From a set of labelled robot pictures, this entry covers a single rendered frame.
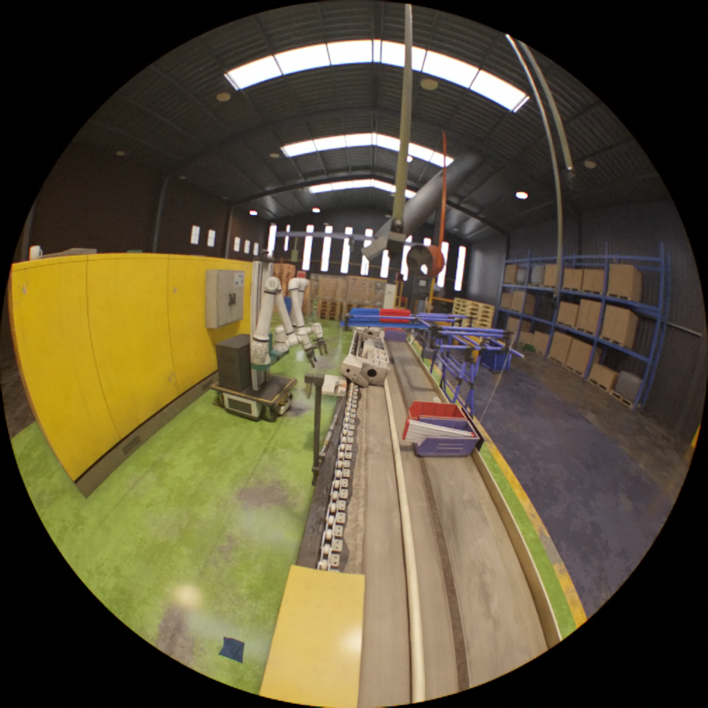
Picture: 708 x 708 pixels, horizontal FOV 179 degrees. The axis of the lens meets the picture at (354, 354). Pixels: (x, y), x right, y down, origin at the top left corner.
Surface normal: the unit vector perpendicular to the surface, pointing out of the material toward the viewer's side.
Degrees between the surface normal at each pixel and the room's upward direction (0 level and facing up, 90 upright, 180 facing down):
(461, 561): 0
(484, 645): 0
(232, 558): 0
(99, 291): 90
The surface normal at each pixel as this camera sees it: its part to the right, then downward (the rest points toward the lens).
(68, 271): 0.99, 0.12
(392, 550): 0.11, -0.95
